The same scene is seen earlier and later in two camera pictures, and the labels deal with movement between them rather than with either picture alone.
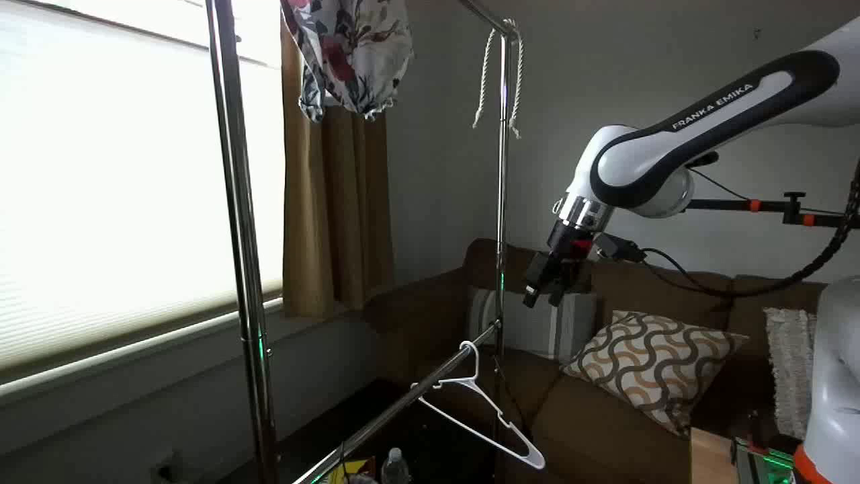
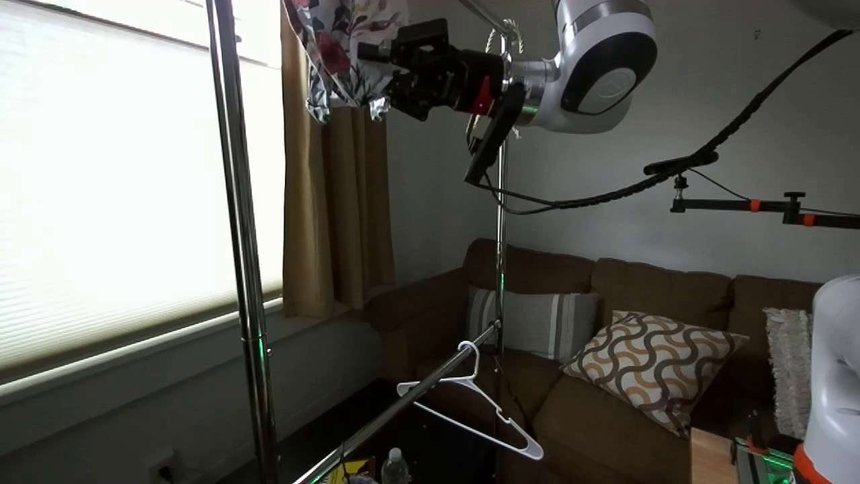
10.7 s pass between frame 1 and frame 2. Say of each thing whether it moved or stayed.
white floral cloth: stayed
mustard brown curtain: stayed
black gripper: moved
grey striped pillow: stayed
